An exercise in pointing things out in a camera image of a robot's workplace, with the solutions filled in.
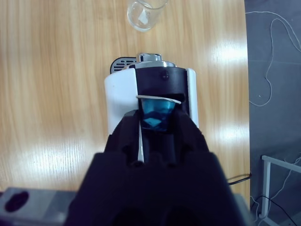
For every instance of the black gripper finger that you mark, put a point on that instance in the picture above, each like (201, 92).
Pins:
(124, 139)
(185, 139)

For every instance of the blue coffee capsule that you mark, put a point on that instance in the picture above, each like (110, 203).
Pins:
(155, 113)

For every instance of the clear glass cup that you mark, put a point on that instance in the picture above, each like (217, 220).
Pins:
(143, 21)

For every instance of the white capsule coffee machine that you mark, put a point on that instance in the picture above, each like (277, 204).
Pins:
(120, 94)

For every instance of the metal drip tray grate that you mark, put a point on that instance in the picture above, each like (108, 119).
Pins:
(120, 64)

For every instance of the white metal frame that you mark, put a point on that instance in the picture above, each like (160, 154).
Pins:
(265, 183)

